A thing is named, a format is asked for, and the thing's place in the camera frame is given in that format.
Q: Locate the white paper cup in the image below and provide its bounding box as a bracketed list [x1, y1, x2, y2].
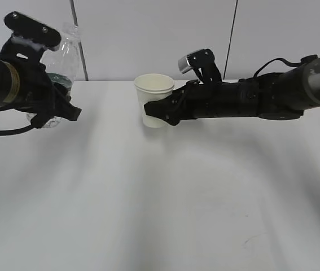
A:
[134, 73, 175, 93]
[135, 85, 174, 128]

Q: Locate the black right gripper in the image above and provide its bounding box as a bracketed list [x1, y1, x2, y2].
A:
[144, 81, 244, 126]

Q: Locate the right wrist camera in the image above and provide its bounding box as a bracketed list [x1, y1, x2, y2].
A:
[178, 49, 222, 84]

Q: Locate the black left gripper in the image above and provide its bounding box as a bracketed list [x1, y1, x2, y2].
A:
[0, 40, 81, 129]

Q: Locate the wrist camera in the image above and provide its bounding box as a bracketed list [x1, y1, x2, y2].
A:
[3, 11, 62, 51]
[178, 49, 222, 84]

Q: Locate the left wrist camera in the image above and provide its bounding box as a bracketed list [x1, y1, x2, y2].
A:
[3, 11, 62, 51]

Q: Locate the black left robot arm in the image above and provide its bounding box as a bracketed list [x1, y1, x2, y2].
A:
[0, 40, 81, 131]

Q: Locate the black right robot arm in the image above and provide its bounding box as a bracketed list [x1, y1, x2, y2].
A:
[144, 55, 320, 126]

